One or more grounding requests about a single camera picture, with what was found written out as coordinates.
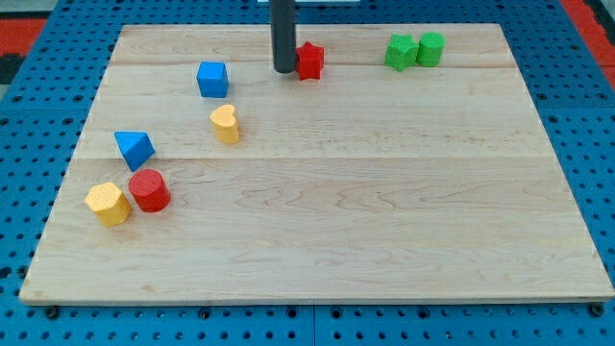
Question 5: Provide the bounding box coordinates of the green cylinder block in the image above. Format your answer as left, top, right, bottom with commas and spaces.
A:
416, 32, 446, 67

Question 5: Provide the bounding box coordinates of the red cylinder block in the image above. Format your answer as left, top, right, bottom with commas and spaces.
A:
129, 169, 171, 212

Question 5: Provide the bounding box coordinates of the blue triangular prism block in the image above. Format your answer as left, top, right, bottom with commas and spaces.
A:
114, 131, 155, 171

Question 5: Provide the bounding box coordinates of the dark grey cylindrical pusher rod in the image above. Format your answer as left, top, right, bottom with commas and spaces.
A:
269, 0, 296, 74

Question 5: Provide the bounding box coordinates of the green star block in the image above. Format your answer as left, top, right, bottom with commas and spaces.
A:
384, 34, 419, 72

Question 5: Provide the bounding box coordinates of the red star block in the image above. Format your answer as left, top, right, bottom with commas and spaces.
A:
296, 41, 325, 80

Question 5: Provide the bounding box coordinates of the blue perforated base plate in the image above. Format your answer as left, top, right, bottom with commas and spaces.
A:
1, 0, 614, 345

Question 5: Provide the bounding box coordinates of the yellow heart block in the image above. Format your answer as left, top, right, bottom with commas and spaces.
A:
209, 104, 240, 144

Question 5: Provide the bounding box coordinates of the yellow hexagon block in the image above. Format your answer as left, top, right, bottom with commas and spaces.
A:
85, 182, 132, 227

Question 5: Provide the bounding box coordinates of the light wooden board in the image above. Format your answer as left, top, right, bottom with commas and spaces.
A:
20, 24, 614, 307

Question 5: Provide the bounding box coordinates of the blue cube block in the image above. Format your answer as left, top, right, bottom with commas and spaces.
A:
196, 62, 229, 98

